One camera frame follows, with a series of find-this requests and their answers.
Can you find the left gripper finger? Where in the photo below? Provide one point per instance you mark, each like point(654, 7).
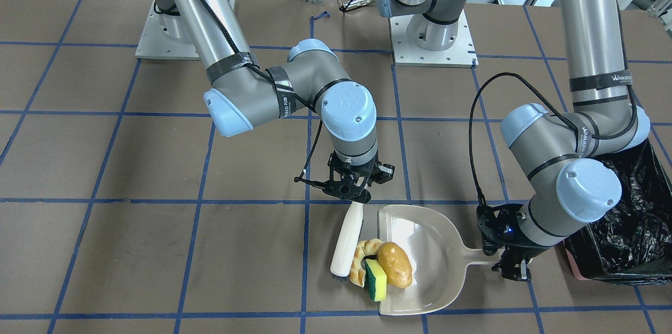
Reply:
point(512, 269)

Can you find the yellow green sponge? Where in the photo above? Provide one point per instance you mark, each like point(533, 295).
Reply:
point(375, 280)

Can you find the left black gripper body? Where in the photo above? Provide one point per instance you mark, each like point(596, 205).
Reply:
point(516, 229)

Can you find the beige hand brush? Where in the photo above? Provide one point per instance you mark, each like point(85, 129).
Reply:
point(348, 238)

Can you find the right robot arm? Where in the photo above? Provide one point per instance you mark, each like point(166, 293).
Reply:
point(247, 91)

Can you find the beige plastic dustpan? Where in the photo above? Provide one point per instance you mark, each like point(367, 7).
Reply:
point(450, 273)

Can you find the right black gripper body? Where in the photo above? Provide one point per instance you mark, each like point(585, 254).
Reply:
point(385, 172)

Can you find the toy croissant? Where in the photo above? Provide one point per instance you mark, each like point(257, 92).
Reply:
point(363, 248)

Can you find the brown toy potato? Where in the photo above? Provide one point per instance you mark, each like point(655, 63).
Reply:
point(396, 265)

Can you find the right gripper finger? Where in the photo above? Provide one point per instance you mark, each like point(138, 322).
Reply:
point(316, 184)
point(383, 173)

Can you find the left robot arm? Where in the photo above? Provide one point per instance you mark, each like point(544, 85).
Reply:
point(553, 149)

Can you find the bin with black bag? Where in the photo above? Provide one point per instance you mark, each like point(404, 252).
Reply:
point(631, 244)

